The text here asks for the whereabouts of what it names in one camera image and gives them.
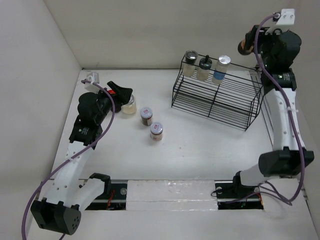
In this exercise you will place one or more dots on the glass-lid spice jar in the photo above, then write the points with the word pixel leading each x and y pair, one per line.
pixel 190 58

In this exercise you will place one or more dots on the silver-lid white powder jar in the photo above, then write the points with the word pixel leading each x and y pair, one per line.
pixel 130 107

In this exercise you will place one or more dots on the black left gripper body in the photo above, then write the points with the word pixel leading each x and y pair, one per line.
pixel 105 101

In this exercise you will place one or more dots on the small red-cap brown bottle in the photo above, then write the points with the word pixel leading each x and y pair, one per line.
pixel 111 92

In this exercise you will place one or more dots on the red-lid brown sauce bottle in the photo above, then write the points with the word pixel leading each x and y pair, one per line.
pixel 245 47

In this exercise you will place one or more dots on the black-pump-lid spice jar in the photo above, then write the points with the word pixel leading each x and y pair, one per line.
pixel 204 67

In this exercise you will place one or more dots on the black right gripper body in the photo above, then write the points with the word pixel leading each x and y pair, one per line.
pixel 265 44

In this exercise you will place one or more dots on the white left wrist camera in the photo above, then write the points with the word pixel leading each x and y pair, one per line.
pixel 92 77

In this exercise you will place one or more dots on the grey-lid dark sauce jar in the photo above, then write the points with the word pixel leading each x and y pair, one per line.
pixel 146 115

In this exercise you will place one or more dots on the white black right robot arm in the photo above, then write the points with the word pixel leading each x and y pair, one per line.
pixel 275 52

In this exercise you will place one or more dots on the silver-lid blue-label jar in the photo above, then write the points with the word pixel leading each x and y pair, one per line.
pixel 221 68

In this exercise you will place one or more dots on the grey-lid reddish sauce jar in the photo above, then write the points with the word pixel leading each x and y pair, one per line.
pixel 156 131

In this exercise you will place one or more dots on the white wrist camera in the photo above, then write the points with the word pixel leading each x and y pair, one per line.
pixel 92 77
pixel 282 21

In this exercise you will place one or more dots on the black wire shelf rack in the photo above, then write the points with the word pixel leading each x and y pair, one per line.
pixel 236 102

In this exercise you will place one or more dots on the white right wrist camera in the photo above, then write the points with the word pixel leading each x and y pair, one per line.
pixel 282 21

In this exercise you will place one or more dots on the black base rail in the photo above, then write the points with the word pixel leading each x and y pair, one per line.
pixel 172 195

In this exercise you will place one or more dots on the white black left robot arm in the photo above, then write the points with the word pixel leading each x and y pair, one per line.
pixel 61 208

